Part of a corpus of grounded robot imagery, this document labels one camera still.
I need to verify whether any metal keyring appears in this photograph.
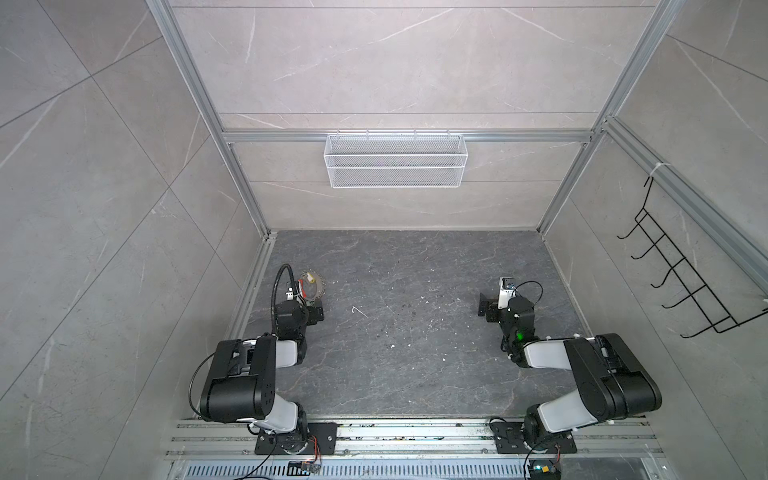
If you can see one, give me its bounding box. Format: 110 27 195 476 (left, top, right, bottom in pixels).
299 271 325 302

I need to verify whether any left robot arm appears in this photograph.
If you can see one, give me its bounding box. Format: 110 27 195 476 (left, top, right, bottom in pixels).
187 263 324 443

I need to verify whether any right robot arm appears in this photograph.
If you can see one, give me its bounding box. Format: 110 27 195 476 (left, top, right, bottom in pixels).
477 277 662 444

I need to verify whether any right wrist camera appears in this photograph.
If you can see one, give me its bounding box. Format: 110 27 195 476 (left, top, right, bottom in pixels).
499 277 517 296

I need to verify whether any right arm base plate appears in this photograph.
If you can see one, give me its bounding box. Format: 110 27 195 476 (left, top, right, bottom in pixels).
488 417 577 454

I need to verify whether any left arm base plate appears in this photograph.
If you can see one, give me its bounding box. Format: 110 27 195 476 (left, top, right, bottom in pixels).
254 422 339 457

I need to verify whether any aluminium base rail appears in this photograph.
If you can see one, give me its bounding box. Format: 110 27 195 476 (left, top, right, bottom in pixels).
160 417 665 462

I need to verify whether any white wire mesh basket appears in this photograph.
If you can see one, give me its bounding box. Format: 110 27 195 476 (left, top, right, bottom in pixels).
323 133 469 189

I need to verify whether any slotted cable duct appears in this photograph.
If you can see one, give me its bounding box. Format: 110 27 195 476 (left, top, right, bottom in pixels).
179 458 527 479

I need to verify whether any black wire hook rack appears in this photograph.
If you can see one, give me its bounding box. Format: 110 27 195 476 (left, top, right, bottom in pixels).
616 176 767 339

